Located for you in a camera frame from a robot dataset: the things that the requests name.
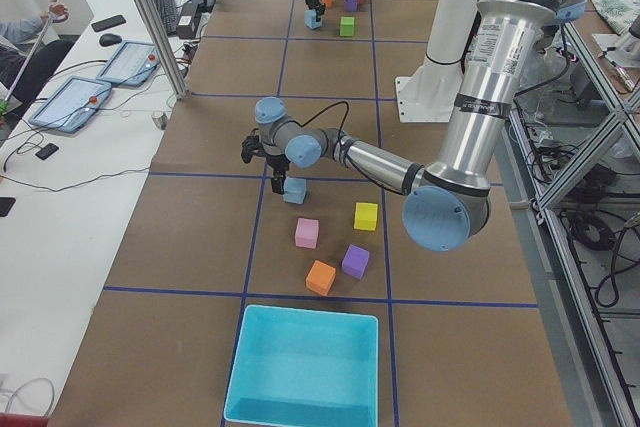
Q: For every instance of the far orange foam block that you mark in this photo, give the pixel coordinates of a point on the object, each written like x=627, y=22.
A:
x=320, y=278

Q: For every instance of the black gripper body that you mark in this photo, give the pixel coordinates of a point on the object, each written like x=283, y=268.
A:
x=278, y=165

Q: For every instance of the aluminium frame post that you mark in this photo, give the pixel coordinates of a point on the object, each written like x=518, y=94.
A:
x=152, y=22

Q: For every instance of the light blue foam block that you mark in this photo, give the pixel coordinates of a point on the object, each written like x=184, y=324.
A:
x=295, y=190
x=312, y=20

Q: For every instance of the yellow foam block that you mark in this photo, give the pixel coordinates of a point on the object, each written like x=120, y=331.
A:
x=366, y=216

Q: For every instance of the far purple foam block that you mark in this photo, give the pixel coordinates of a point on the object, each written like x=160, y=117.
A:
x=355, y=261

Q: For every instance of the purple foam block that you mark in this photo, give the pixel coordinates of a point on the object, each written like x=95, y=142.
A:
x=351, y=5
x=355, y=261

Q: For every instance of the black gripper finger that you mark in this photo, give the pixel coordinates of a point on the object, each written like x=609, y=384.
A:
x=278, y=185

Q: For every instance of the black computer mouse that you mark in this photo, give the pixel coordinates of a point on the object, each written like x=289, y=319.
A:
x=109, y=39

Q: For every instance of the green foam block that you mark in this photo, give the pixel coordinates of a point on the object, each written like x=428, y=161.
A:
x=347, y=26

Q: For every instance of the blue plastic tray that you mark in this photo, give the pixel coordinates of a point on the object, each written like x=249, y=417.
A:
x=298, y=367

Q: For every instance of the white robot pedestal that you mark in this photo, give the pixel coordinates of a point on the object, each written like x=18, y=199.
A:
x=428, y=95

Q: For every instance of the teach pendant tablet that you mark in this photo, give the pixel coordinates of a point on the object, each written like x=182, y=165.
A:
x=131, y=64
x=71, y=106

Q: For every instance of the black keyboard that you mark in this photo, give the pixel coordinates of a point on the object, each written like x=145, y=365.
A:
x=168, y=14

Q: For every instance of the black smartphone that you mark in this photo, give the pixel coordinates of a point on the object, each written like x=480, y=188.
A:
x=108, y=23

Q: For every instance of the upper teach pendant tablet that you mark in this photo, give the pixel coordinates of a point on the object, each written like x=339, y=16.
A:
x=131, y=64

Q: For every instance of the lower teach pendant tablet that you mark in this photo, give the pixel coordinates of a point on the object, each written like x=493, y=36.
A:
x=71, y=106

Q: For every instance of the person hand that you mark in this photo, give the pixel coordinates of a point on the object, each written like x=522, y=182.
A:
x=57, y=12

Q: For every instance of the light pink foam block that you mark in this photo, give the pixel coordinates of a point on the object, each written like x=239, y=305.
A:
x=306, y=233

